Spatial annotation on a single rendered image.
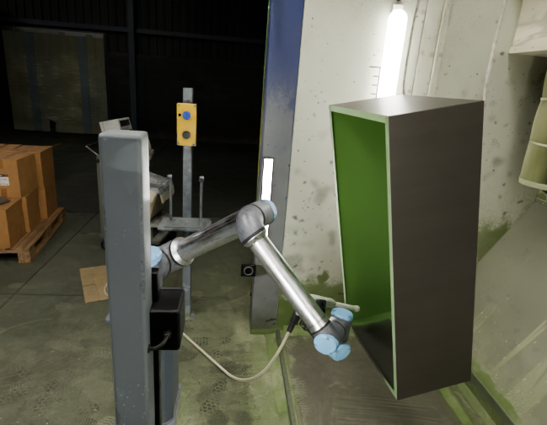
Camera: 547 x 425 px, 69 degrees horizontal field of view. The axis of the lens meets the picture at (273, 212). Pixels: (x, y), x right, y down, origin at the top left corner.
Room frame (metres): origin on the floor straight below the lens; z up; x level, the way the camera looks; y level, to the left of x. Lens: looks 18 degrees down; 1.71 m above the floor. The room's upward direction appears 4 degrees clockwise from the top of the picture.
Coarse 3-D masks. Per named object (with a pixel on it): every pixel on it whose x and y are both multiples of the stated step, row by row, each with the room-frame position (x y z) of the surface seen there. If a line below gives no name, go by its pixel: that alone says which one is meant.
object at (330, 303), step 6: (312, 294) 1.77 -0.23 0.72; (330, 300) 1.79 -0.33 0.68; (330, 306) 1.78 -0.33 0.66; (336, 306) 1.82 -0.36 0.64; (342, 306) 1.83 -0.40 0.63; (348, 306) 1.85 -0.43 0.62; (354, 306) 1.88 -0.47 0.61; (294, 312) 1.73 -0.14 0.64; (294, 318) 1.71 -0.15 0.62; (294, 324) 1.71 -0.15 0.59; (288, 330) 1.70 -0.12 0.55
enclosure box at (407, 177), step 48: (384, 96) 1.98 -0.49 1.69; (336, 144) 1.94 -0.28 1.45; (384, 144) 1.99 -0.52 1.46; (432, 144) 1.38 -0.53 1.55; (480, 144) 1.42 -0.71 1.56; (336, 192) 1.93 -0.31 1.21; (384, 192) 2.00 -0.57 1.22; (432, 192) 1.39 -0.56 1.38; (384, 240) 2.01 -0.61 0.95; (432, 240) 1.39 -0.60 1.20; (384, 288) 2.02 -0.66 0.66; (432, 288) 1.40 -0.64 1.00; (384, 336) 1.81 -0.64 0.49; (432, 336) 1.41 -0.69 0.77; (432, 384) 1.42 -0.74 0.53
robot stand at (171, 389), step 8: (168, 352) 1.60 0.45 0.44; (176, 352) 1.75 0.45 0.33; (168, 360) 1.60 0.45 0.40; (176, 360) 1.75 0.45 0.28; (168, 368) 1.60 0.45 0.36; (176, 368) 1.75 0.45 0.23; (168, 376) 1.60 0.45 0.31; (176, 376) 1.75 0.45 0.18; (168, 384) 1.60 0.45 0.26; (176, 384) 1.75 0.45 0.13; (168, 392) 1.60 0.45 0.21; (176, 392) 1.75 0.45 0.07; (168, 400) 1.60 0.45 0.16; (176, 400) 1.74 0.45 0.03; (168, 408) 1.60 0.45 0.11; (176, 408) 1.69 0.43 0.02; (168, 416) 1.60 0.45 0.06; (176, 416) 1.65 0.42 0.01; (168, 424) 1.59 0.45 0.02
